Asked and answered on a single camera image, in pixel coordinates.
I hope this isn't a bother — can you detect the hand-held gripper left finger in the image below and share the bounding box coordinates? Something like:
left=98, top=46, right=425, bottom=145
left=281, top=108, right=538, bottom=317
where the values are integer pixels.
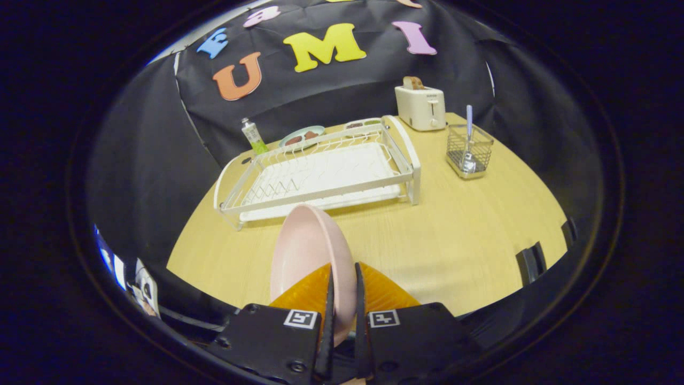
left=206, top=262, right=336, bottom=385

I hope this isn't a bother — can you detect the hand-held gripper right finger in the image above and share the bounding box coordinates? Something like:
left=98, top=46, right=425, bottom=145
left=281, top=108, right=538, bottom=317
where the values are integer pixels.
left=354, top=262, right=481, bottom=385

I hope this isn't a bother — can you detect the pink plate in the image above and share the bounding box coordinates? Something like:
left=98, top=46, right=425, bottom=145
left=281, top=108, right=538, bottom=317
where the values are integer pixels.
left=270, top=204, right=357, bottom=347

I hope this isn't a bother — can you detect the white wire dish rack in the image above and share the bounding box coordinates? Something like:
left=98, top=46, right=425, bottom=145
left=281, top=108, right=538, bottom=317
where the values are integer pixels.
left=214, top=115, right=422, bottom=232

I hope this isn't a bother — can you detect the metal wire basket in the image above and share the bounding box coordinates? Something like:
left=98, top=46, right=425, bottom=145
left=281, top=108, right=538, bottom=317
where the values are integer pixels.
left=446, top=124, right=494, bottom=180

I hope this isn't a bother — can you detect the blue checked handle spoon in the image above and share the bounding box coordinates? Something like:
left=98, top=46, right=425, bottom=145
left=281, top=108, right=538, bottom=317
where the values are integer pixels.
left=460, top=105, right=478, bottom=173

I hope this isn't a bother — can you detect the pale green plate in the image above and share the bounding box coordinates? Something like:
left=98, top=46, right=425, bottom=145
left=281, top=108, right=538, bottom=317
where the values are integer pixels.
left=278, top=125, right=325, bottom=150

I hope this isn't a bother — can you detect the clear bottle green liquid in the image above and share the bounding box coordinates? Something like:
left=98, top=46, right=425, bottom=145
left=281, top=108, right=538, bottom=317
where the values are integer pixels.
left=241, top=118, right=269, bottom=156

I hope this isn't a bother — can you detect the cream toaster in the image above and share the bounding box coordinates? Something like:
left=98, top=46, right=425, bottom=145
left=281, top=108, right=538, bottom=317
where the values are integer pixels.
left=394, top=86, right=447, bottom=132

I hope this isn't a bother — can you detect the black backdrop cloth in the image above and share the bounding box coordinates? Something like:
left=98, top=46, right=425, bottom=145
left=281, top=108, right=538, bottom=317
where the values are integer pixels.
left=85, top=0, right=604, bottom=268

